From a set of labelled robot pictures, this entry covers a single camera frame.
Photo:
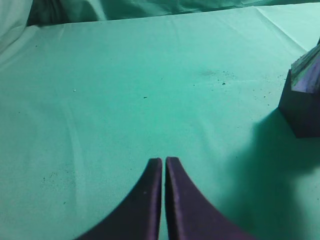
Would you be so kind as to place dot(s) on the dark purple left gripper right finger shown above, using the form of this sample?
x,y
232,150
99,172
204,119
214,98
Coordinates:
x,y
189,215

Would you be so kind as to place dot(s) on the dark purple cube block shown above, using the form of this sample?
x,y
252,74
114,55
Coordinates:
x,y
301,110

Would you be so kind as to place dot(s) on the green backdrop cloth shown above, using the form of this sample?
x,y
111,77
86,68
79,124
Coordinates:
x,y
16,15

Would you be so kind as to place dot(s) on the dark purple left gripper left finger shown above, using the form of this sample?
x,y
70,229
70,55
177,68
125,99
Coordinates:
x,y
138,216

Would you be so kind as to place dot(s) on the white purple-streaked square pyramid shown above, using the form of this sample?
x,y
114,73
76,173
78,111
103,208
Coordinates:
x,y
305,72

